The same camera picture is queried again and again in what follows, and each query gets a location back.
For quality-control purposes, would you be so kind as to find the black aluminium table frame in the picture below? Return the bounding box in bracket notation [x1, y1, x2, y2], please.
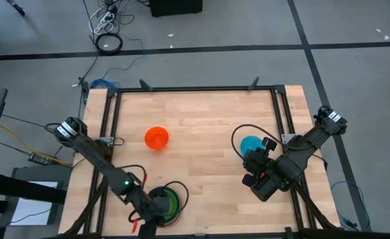
[62, 76, 339, 239]

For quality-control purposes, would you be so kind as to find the bundled blue cable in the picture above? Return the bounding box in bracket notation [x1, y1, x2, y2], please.
[89, 78, 121, 90]

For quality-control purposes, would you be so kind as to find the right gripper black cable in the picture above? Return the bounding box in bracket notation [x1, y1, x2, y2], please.
[230, 123, 315, 160]

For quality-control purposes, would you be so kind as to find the black tripod leg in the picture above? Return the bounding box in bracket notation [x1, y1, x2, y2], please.
[5, 0, 27, 17]

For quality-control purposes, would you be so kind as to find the yellow cable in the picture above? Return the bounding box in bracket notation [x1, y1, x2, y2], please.
[0, 123, 70, 166]

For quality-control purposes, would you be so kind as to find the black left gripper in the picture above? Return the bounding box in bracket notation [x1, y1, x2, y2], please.
[133, 194, 172, 238]

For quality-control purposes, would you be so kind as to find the thin blue floor cable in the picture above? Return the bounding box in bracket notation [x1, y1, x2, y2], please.
[330, 181, 371, 232]

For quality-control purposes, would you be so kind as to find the black beam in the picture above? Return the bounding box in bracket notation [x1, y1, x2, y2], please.
[0, 170, 67, 204]

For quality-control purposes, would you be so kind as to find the black electronics box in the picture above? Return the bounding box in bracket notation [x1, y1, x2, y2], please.
[28, 151, 55, 166]

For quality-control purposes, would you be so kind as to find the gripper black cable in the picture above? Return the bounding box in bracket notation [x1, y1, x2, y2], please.
[161, 180, 190, 213]
[230, 123, 315, 160]

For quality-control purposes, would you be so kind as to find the teal plastic bowl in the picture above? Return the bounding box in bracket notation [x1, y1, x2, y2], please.
[149, 186, 182, 223]

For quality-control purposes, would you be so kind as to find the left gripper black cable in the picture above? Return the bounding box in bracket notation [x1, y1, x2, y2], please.
[161, 180, 190, 213]

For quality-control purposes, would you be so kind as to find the black box on floor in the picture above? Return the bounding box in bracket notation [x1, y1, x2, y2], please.
[149, 0, 204, 17]

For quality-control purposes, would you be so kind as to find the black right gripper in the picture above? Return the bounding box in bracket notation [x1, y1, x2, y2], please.
[241, 137, 291, 202]

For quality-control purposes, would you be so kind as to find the grey stand with white panel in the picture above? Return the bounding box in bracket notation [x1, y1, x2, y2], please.
[11, 165, 72, 227]

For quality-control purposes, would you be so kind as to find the black power adapter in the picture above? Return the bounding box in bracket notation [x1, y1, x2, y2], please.
[81, 81, 90, 102]

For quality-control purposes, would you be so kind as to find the small orange-red plastic bowl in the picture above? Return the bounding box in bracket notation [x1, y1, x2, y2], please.
[144, 125, 170, 151]

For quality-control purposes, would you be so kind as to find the cyan blue plastic bowl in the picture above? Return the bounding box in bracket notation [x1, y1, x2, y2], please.
[240, 135, 267, 157]

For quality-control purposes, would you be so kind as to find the coiled black cable ring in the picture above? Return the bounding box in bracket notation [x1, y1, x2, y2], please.
[95, 32, 123, 56]

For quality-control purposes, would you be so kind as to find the white power strip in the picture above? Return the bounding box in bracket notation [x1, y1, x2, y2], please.
[88, 9, 116, 36]

